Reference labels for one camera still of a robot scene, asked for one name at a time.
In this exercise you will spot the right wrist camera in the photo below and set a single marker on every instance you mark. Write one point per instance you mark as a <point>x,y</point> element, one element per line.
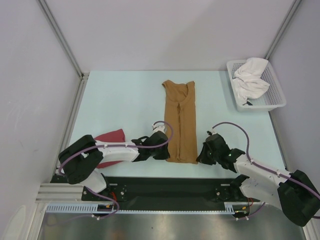
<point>211,132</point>

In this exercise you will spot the aluminium frame post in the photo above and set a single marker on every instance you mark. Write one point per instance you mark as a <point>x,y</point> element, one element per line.
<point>294,8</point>
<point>81,76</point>

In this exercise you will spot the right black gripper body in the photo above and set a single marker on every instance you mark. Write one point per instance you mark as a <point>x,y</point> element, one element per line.
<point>214,157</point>

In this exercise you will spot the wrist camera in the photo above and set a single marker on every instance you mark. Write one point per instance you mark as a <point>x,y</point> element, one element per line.
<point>159,128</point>
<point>211,132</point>

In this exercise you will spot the red tank top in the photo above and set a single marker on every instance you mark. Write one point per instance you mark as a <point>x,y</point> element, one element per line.
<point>117,136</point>

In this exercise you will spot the white cable duct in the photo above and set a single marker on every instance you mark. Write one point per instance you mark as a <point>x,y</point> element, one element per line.
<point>106,208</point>

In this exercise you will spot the tan tank top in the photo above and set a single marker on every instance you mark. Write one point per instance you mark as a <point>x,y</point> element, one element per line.
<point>180,113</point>

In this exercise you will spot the left aluminium frame post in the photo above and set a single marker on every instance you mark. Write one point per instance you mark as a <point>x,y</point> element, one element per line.
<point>81,76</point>

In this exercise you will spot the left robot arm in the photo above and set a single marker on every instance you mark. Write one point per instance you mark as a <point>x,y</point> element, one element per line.
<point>79,162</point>

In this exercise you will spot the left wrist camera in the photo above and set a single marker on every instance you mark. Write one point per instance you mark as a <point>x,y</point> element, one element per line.
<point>159,128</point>

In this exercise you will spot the white tank top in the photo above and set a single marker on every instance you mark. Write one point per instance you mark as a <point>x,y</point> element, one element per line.
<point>247,80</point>

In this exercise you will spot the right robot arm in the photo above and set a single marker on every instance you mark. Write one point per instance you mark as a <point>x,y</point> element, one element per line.
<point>291,192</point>

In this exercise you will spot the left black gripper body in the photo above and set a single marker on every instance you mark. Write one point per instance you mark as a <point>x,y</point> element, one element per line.
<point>154,151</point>

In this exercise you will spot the white plastic basket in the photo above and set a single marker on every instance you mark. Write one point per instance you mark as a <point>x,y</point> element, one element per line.
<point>272,99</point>

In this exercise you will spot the right aluminium frame post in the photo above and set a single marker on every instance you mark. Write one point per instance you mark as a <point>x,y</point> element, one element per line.
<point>294,8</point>

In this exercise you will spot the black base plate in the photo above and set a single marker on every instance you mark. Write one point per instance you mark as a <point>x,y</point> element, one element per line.
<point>173,194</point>

